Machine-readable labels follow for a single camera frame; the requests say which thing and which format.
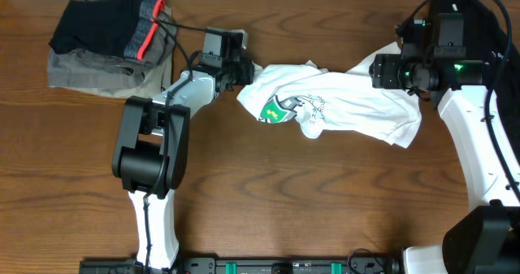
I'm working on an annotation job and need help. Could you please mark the white t-shirt with green print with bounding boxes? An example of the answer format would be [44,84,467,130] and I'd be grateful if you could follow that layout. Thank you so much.
[237,54,422,148]

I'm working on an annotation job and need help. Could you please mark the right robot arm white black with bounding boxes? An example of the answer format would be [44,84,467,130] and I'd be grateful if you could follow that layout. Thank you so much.
[369,54,519,273]

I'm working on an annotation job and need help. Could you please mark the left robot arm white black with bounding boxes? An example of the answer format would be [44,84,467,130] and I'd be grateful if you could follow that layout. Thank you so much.
[79,59,261,273]

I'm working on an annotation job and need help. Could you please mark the black garment on right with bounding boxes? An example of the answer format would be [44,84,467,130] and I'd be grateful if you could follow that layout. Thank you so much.
[429,0,519,157]

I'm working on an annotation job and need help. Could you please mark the black shorts with red trim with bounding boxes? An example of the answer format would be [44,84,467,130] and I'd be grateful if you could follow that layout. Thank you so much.
[50,0,165,61]

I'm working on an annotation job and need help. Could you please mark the grey folded garment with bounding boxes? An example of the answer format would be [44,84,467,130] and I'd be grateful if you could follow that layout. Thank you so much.
[47,4,176,98]

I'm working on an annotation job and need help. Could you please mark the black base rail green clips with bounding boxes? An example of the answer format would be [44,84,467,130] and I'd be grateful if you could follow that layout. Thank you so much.
[173,248,404,274]

